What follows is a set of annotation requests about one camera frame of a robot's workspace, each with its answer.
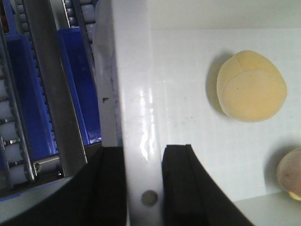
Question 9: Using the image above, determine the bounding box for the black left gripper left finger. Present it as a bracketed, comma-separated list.
[3, 147, 127, 226]

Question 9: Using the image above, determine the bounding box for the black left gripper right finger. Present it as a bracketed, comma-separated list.
[162, 145, 252, 226]

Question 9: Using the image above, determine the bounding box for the pink smiling plush toy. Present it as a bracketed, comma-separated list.
[277, 148, 301, 201]

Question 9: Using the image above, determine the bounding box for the cream round plush toy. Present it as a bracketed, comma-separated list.
[216, 50, 287, 122]

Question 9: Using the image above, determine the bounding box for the white plastic Totelife tote box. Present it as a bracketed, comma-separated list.
[93, 0, 301, 226]

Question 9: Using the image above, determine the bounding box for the blue bin upper left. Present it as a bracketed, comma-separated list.
[6, 34, 58, 159]

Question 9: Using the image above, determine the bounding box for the left roller track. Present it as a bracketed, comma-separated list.
[0, 0, 36, 189]

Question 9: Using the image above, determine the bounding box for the blue parts bin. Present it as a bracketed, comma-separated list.
[57, 26, 102, 145]

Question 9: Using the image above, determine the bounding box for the metal side guide rail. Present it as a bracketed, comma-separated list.
[23, 0, 87, 177]

